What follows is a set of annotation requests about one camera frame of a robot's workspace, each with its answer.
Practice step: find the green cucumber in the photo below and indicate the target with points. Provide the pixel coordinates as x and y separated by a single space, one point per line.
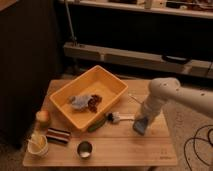
96 125

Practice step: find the wooden table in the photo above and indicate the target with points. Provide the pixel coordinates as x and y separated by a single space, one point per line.
113 146

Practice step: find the striped cloth block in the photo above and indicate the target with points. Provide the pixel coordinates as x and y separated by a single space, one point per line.
58 135

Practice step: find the lower wooden shelf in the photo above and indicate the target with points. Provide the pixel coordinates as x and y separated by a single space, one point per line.
137 59

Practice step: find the small metal cup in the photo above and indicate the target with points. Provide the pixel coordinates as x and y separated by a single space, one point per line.
84 149

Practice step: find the blue grey cloth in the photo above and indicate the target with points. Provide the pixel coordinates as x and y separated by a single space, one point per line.
79 102

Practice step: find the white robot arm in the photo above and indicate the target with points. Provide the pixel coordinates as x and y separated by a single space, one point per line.
163 89

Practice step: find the blue sponge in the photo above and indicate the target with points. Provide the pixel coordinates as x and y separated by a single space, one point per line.
140 125

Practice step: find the metal pole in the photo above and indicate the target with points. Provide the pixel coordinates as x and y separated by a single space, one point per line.
73 37

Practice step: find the apple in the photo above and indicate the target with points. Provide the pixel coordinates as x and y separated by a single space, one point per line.
43 117

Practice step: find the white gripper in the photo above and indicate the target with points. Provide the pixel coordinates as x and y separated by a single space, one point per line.
148 112

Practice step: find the upper shelf with items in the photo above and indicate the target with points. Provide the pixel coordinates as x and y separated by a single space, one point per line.
146 7

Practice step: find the brown toy item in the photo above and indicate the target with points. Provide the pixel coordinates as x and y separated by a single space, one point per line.
93 102

